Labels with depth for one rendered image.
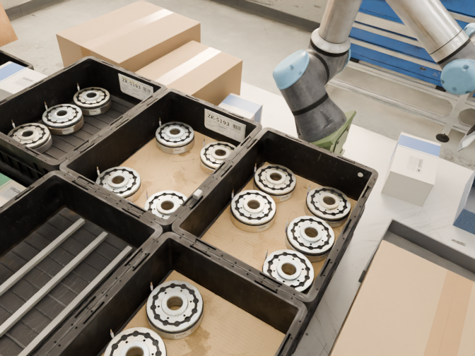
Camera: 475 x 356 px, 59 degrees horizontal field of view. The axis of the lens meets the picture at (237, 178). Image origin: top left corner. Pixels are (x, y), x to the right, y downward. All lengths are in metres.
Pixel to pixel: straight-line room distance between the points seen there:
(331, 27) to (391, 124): 1.72
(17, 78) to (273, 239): 0.89
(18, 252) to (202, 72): 0.78
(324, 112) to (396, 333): 0.65
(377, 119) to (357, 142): 1.44
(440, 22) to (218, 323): 0.73
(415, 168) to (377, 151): 0.20
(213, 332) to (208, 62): 0.93
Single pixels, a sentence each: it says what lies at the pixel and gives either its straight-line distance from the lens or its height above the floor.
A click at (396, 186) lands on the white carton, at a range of 1.28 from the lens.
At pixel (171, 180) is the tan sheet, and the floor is 0.83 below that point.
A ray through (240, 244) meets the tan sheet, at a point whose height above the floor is 0.83.
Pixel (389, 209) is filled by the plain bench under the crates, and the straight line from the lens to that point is 1.27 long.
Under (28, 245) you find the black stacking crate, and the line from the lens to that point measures 0.98.
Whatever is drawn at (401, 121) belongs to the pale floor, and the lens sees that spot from 2.95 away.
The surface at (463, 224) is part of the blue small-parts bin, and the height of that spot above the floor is 0.72.
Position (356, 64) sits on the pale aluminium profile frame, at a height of 0.30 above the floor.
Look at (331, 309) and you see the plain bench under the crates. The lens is 1.02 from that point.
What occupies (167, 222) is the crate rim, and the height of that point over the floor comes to 0.93.
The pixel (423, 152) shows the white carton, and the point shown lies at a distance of 1.36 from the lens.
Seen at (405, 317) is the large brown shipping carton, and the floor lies 0.90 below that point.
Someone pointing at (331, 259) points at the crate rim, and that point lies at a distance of 0.80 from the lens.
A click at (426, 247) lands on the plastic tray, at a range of 1.20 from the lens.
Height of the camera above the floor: 1.56
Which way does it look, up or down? 44 degrees down
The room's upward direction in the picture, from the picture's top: 5 degrees clockwise
